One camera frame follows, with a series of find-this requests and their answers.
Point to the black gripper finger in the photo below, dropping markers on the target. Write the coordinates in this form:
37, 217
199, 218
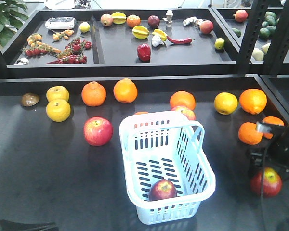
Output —
6, 225

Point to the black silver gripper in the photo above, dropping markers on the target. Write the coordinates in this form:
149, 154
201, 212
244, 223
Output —
276, 151

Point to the red apple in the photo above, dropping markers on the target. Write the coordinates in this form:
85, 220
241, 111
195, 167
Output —
97, 131
185, 111
162, 189
272, 183

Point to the light blue plastic basket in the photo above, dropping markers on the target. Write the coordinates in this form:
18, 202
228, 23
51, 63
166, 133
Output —
165, 145

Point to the orange right front left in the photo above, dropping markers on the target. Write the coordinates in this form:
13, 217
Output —
248, 134

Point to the large orange right corner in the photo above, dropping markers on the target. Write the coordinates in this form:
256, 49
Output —
253, 101

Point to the black right produce stand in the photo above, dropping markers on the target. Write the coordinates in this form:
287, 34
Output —
279, 87

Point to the yellow grapefruit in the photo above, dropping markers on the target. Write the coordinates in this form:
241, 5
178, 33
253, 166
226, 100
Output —
225, 103

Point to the black wooden left produce stand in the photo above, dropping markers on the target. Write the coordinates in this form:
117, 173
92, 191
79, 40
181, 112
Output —
61, 161

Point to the orange behind centre apple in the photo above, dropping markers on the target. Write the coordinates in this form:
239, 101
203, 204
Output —
183, 98

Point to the yellow apple front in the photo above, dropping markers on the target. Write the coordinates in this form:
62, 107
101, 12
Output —
58, 110

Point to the yellow apple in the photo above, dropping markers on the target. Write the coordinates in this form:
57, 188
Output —
57, 92
58, 110

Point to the brown mushroom cap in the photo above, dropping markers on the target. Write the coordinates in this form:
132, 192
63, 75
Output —
29, 99

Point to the black upper right tray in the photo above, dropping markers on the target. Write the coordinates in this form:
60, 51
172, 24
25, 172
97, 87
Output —
267, 32

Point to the yellow apple rear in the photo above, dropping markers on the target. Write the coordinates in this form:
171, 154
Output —
57, 92

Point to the red chili pepper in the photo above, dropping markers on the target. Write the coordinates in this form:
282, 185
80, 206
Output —
183, 41

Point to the small orange centre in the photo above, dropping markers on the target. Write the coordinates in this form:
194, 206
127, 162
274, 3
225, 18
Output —
141, 112

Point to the knobbed orange tangerine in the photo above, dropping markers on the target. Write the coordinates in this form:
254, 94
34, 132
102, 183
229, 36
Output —
93, 94

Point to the white garlic bulb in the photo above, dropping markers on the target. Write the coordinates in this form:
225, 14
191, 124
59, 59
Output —
157, 41

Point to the red bell pepper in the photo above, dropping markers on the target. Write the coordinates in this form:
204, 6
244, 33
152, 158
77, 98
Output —
144, 52

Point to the green potted plant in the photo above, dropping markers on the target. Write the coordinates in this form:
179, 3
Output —
12, 16

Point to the black perforated post right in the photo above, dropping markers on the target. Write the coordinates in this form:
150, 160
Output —
278, 49

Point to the black perforated post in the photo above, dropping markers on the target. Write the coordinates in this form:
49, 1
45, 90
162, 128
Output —
256, 17
278, 49

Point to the black perforated post left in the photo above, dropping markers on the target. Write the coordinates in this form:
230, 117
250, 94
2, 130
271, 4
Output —
256, 17

